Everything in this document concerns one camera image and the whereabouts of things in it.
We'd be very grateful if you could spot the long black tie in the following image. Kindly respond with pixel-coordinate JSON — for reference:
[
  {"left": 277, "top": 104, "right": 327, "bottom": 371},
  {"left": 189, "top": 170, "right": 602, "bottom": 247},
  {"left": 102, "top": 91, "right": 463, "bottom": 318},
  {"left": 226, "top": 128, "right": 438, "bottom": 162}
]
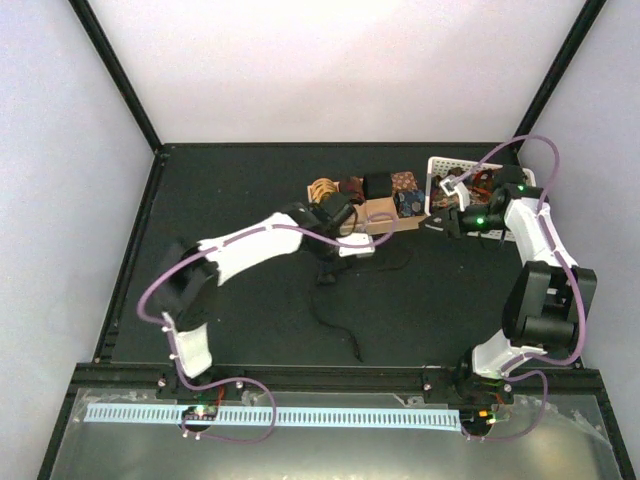
[{"left": 307, "top": 246, "right": 414, "bottom": 363}]

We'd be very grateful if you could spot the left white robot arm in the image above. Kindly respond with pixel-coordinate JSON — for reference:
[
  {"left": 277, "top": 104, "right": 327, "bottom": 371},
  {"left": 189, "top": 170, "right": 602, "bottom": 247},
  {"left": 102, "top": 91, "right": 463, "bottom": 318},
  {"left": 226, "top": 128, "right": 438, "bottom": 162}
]
[{"left": 136, "top": 193, "right": 375, "bottom": 399}]

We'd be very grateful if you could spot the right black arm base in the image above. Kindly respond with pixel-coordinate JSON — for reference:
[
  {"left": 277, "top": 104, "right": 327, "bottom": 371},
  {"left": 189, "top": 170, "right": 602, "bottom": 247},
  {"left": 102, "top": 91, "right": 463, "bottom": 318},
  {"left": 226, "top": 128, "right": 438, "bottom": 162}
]
[{"left": 421, "top": 367, "right": 514, "bottom": 408}]

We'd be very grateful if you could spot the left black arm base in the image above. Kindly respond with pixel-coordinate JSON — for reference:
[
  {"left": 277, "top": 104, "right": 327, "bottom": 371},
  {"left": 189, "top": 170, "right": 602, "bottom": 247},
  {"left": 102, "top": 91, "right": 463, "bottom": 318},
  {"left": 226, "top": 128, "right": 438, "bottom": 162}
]
[{"left": 156, "top": 366, "right": 249, "bottom": 404}]

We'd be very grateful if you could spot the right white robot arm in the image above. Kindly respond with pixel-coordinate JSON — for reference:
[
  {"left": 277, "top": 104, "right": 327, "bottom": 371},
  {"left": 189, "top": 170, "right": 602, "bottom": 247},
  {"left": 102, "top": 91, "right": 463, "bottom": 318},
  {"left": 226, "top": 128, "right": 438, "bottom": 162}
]
[{"left": 424, "top": 166, "right": 597, "bottom": 403}]

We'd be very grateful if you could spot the pile of patterned ties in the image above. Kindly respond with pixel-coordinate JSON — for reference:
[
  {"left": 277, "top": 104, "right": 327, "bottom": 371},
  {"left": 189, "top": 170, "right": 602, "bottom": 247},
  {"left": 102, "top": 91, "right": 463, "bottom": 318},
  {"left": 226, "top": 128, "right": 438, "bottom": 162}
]
[{"left": 430, "top": 166, "right": 528, "bottom": 214}]

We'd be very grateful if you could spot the blue patterned rolled tie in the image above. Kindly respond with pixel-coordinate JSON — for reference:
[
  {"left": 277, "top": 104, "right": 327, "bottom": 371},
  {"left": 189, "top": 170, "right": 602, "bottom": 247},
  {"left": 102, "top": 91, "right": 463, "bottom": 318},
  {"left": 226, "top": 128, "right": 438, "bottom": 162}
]
[{"left": 393, "top": 189, "right": 426, "bottom": 218}]

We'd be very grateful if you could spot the white plastic basket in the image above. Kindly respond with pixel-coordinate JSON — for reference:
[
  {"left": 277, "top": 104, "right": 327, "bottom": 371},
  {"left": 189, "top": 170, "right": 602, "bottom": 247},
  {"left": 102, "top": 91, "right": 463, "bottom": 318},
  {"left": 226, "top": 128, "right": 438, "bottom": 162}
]
[{"left": 423, "top": 157, "right": 536, "bottom": 243}]

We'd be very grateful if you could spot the brown patterned rolled tie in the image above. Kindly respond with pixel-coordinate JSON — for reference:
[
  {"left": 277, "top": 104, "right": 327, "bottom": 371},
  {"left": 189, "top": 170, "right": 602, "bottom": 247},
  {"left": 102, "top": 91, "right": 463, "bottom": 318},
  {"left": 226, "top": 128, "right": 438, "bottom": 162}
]
[{"left": 391, "top": 171, "right": 418, "bottom": 193}]

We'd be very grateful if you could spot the wooden compartment tray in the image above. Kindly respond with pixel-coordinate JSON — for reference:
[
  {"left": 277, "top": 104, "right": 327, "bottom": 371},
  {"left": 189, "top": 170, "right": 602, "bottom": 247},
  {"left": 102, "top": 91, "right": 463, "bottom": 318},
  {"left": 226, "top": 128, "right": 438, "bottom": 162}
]
[{"left": 306, "top": 181, "right": 426, "bottom": 236}]

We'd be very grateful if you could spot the yellow rolled tie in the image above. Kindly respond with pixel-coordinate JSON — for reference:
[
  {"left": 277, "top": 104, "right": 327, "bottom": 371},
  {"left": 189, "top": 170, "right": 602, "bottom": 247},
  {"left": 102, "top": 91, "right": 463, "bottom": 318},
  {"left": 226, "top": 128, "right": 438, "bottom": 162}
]
[{"left": 309, "top": 177, "right": 339, "bottom": 204}]

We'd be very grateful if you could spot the black rolled tie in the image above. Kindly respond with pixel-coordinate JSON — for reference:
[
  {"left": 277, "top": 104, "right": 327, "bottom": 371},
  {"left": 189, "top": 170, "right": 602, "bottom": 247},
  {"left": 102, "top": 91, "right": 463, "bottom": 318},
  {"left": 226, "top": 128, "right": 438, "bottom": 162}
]
[{"left": 362, "top": 172, "right": 393, "bottom": 201}]

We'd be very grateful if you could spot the dark red rolled tie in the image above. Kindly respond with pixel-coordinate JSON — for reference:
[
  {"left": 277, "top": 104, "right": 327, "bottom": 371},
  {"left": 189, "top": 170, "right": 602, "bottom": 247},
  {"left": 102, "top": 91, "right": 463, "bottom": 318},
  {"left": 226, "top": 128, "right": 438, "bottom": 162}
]
[{"left": 338, "top": 176, "right": 366, "bottom": 205}]

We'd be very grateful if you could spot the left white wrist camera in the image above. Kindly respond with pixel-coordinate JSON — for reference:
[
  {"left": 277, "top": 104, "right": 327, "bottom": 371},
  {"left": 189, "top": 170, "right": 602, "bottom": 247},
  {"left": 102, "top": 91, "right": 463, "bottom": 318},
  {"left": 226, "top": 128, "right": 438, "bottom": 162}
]
[{"left": 337, "top": 232, "right": 375, "bottom": 258}]

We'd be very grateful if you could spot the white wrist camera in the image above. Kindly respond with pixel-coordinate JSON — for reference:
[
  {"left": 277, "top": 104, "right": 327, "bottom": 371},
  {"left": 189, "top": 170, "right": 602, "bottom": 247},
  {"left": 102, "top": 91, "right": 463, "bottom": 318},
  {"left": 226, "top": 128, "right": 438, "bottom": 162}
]
[
  {"left": 439, "top": 176, "right": 471, "bottom": 212},
  {"left": 337, "top": 232, "right": 375, "bottom": 258}
]

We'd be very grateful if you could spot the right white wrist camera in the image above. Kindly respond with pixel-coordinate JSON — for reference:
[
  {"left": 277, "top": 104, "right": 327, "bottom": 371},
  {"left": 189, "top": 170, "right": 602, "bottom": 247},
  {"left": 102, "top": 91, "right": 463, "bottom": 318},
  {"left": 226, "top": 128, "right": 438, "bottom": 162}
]
[{"left": 439, "top": 176, "right": 471, "bottom": 212}]

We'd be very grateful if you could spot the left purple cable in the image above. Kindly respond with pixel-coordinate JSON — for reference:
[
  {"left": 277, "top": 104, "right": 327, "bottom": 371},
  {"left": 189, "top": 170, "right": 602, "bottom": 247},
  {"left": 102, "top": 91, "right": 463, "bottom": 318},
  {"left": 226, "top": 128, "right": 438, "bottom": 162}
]
[{"left": 136, "top": 213, "right": 401, "bottom": 444}]

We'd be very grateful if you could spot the purple cable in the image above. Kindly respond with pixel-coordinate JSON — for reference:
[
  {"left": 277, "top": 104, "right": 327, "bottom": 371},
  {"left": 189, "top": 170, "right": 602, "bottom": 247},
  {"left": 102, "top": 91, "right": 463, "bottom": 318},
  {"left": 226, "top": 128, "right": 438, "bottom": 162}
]
[
  {"left": 441, "top": 134, "right": 587, "bottom": 443},
  {"left": 136, "top": 213, "right": 401, "bottom": 444}
]

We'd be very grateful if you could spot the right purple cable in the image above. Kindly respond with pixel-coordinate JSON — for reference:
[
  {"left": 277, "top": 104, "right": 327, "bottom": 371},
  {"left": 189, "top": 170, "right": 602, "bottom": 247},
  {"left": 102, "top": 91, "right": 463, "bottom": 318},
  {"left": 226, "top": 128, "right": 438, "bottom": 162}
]
[{"left": 441, "top": 134, "right": 587, "bottom": 443}]

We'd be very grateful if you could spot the light blue slotted cable duct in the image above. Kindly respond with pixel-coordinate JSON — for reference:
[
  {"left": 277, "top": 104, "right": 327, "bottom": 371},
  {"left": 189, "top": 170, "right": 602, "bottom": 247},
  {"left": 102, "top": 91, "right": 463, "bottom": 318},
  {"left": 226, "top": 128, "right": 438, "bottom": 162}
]
[{"left": 84, "top": 403, "right": 461, "bottom": 432}]

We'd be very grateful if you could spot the black frame post right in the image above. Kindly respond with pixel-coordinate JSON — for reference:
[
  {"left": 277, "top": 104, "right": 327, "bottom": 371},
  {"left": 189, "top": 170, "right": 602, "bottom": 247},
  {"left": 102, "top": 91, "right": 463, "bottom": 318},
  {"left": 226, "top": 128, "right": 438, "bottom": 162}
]
[{"left": 514, "top": 0, "right": 607, "bottom": 137}]

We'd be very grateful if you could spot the black frame post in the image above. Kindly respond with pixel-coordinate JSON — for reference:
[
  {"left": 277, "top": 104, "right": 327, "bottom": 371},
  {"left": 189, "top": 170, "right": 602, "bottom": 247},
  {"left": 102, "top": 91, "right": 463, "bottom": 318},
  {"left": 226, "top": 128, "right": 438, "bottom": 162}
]
[
  {"left": 68, "top": 0, "right": 163, "bottom": 153},
  {"left": 514, "top": 0, "right": 607, "bottom": 137}
]

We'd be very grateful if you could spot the black frame post left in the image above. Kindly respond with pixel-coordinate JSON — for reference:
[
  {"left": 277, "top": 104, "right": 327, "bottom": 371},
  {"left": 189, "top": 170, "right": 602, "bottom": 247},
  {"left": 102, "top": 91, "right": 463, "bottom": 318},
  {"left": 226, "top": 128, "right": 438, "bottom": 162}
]
[{"left": 68, "top": 0, "right": 163, "bottom": 153}]

